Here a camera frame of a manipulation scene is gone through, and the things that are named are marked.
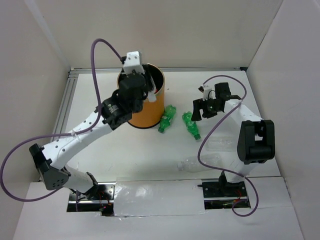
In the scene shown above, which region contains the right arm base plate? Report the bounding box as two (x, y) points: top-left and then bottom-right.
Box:
(197, 180), (251, 210)

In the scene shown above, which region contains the red label water bottle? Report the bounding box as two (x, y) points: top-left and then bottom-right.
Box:
(147, 86), (158, 103)

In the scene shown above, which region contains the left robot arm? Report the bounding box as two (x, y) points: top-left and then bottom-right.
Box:
(29, 64), (155, 200)

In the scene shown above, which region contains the green plastic bottle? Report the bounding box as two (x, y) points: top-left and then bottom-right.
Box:
(158, 104), (177, 133)
(181, 111), (201, 140)

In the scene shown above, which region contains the clear bottle white cap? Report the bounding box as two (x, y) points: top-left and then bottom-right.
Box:
(177, 153), (223, 173)

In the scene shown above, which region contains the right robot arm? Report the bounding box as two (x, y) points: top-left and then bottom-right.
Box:
(191, 82), (275, 196)

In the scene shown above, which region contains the orange cylindrical bin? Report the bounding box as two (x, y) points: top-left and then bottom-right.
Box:
(117, 63), (165, 129)

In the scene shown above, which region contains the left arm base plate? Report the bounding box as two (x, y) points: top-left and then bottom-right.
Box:
(66, 182), (116, 217)

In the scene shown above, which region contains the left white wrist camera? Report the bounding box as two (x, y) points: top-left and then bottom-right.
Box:
(123, 51), (145, 75)

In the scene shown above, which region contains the aluminium frame rail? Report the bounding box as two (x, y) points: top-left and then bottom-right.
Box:
(37, 66), (248, 182)

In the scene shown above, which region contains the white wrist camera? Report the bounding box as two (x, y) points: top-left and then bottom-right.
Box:
(123, 51), (145, 75)
(198, 84), (215, 101)

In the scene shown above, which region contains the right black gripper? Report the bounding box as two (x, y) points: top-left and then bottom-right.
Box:
(191, 96), (222, 121)

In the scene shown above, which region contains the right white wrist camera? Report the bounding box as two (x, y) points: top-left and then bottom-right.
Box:
(198, 84), (215, 101)

